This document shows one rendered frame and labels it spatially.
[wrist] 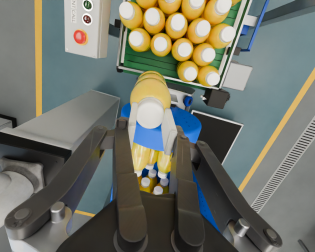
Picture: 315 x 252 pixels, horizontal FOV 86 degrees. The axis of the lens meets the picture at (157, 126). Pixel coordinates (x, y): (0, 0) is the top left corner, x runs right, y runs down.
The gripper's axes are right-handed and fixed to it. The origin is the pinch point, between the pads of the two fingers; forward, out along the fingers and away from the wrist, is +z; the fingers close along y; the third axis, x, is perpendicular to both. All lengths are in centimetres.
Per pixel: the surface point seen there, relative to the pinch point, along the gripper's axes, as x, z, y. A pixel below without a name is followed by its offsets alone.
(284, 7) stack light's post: 29, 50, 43
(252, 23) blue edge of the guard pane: 23, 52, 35
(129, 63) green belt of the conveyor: -1, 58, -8
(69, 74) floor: -34, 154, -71
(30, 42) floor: -13, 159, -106
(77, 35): 6.4, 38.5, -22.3
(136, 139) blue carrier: -17.0, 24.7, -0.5
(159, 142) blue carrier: -15.7, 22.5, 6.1
